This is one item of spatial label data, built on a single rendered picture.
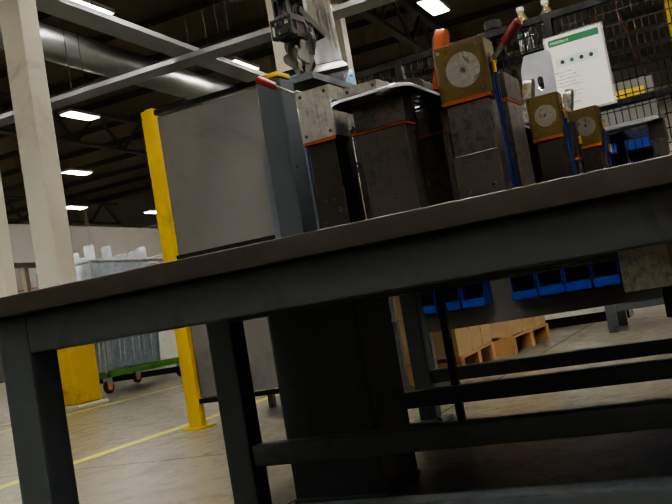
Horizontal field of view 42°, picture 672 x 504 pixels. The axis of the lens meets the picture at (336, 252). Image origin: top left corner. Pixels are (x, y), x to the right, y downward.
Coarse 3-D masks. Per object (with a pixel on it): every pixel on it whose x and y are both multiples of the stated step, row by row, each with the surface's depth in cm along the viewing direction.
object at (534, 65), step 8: (528, 56) 309; (536, 56) 307; (544, 56) 306; (528, 64) 309; (536, 64) 308; (544, 64) 306; (552, 64) 305; (528, 72) 309; (536, 72) 308; (544, 72) 306; (552, 72) 305; (536, 80) 308; (544, 80) 306; (552, 80) 305; (536, 88) 308; (544, 88) 306; (552, 88) 305
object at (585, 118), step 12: (588, 108) 265; (576, 120) 267; (588, 120) 265; (600, 120) 265; (588, 132) 265; (600, 132) 264; (588, 144) 265; (600, 144) 263; (588, 156) 266; (600, 156) 264; (588, 168) 266; (600, 168) 264
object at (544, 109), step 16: (544, 96) 236; (560, 96) 238; (528, 112) 238; (544, 112) 236; (560, 112) 235; (544, 128) 236; (560, 128) 234; (544, 144) 237; (560, 144) 235; (544, 160) 237; (560, 160) 235; (544, 176) 237; (560, 176) 235
